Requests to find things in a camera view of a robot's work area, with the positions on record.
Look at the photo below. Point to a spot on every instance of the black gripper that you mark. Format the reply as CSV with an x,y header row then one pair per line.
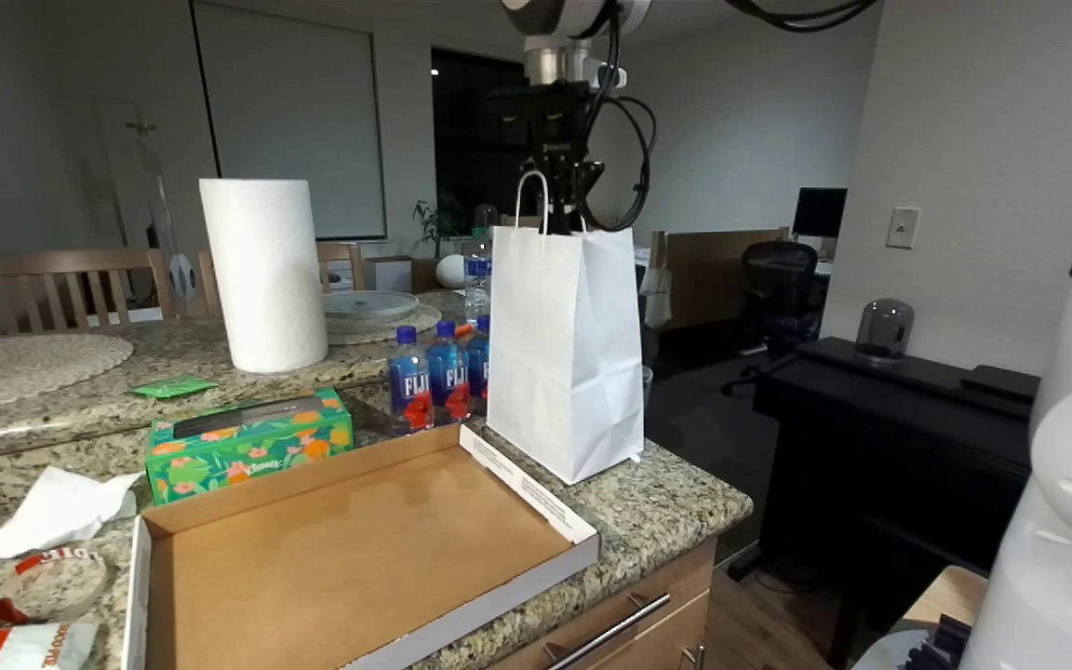
x,y
570,141

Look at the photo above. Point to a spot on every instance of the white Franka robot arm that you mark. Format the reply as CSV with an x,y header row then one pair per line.
x,y
1059,559

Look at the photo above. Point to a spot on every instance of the white paper bag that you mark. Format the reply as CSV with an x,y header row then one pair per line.
x,y
559,359

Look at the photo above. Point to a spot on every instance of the green tissue box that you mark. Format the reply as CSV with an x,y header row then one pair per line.
x,y
250,449

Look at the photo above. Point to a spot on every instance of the cardboard cover box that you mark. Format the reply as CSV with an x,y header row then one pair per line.
x,y
350,559

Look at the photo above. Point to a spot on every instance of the cardboard floor box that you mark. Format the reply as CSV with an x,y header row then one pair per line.
x,y
947,597

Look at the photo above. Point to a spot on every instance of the dark window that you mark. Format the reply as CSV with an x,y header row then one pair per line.
x,y
467,150

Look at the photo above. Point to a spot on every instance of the small green houseplant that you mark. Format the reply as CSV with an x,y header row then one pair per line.
x,y
448,224

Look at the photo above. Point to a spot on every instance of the blue capped water bottle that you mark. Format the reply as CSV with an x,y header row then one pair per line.
x,y
448,377
477,368
477,301
408,384

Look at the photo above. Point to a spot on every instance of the white round vase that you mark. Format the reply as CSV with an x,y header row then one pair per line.
x,y
451,271

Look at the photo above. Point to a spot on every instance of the wooden desk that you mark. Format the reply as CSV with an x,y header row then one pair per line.
x,y
706,280

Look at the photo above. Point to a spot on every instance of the black office chair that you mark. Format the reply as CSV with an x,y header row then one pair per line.
x,y
779,284

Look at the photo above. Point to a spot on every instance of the round glass lid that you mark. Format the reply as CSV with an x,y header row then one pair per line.
x,y
369,306

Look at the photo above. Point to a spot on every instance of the round woven placemat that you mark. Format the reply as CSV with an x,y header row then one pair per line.
x,y
29,372
375,334

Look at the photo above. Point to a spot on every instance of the dark computer monitor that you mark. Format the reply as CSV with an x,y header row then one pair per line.
x,y
819,213

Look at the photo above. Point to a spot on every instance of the grey closet door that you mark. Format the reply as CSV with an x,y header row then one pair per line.
x,y
288,112

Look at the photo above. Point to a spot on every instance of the white paper towel roll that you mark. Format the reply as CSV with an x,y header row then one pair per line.
x,y
261,272

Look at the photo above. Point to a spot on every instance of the small grey speaker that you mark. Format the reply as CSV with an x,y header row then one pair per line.
x,y
889,331

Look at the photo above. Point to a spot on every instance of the black digital piano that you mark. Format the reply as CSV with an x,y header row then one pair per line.
x,y
885,432

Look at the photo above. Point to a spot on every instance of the wooden counter base cabinet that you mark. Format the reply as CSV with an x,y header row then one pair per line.
x,y
673,590

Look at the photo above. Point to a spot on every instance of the small green packet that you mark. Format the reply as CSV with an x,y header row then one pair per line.
x,y
169,389

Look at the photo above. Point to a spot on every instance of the white paper napkin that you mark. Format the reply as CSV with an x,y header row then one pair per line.
x,y
52,508

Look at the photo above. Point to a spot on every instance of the beige speckled pouch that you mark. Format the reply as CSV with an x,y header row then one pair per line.
x,y
59,581

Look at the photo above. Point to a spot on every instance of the red white snack packet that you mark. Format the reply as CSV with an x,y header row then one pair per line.
x,y
15,646

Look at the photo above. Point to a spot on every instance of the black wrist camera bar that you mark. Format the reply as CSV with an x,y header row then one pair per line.
x,y
550,104

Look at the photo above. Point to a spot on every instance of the white light switch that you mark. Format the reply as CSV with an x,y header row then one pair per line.
x,y
901,229

